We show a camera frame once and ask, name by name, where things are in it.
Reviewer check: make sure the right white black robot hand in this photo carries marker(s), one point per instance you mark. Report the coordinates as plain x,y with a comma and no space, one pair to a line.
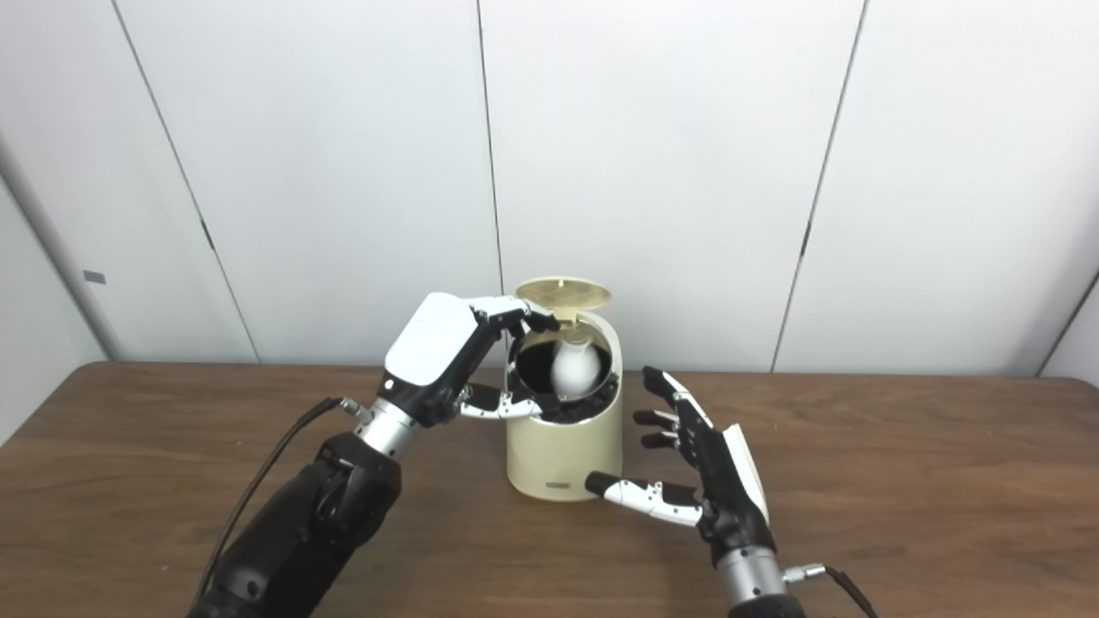
730,489

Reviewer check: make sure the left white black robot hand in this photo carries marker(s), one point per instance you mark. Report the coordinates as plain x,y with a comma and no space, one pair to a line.
434,343

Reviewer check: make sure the cream round bin lid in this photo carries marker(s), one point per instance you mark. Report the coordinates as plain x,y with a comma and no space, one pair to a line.
562,292

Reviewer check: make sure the small white plastic bottle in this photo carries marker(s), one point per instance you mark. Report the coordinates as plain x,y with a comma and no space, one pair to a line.
575,369

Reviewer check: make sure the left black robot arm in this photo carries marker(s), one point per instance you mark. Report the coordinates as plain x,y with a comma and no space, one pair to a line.
318,524

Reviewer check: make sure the black bin liner bag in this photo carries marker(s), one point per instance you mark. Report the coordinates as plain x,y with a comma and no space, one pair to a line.
534,365

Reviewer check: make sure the cream-colored round bin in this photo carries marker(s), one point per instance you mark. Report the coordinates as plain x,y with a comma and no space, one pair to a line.
562,459

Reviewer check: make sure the black wall panel clip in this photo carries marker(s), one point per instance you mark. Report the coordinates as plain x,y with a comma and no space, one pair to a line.
805,239
208,235

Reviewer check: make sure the small grey wall tag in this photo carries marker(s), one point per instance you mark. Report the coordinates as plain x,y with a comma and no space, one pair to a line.
94,277

